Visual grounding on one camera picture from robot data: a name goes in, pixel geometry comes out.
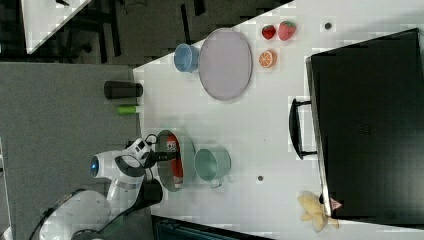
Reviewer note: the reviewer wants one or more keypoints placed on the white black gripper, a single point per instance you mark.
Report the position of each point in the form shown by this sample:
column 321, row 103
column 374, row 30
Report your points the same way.
column 141, row 149

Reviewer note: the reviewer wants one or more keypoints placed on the red ketchup bottle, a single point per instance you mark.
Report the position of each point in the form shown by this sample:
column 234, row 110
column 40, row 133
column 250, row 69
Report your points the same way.
column 176, row 164

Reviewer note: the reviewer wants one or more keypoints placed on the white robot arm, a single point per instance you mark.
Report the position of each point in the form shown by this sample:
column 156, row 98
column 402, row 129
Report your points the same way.
column 86, row 214

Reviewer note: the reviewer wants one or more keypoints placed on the green enamel mug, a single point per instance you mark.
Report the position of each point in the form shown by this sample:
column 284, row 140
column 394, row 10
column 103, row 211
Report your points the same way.
column 212, row 163

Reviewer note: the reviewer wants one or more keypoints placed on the blue mug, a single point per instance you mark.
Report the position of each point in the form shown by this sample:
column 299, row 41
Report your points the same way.
column 186, row 58

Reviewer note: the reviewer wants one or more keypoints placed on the grey round plate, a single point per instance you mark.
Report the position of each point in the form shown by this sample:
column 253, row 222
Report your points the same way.
column 225, row 64

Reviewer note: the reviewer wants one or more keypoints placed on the toy orange half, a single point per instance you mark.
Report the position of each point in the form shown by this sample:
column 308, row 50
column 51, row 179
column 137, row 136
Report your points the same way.
column 267, row 59

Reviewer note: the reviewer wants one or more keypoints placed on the toy peeled banana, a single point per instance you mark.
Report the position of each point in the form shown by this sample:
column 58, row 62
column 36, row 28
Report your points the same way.
column 314, row 212

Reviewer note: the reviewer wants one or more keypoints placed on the red toy strawberry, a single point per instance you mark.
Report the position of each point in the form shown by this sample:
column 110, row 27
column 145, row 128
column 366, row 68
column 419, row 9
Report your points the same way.
column 268, row 32

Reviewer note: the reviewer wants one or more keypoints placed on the pink toy strawberry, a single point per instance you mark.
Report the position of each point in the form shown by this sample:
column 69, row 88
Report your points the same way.
column 286, row 30

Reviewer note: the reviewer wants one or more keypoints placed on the blue metal frame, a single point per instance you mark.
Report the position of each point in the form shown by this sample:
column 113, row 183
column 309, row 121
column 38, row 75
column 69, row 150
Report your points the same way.
column 171, row 229

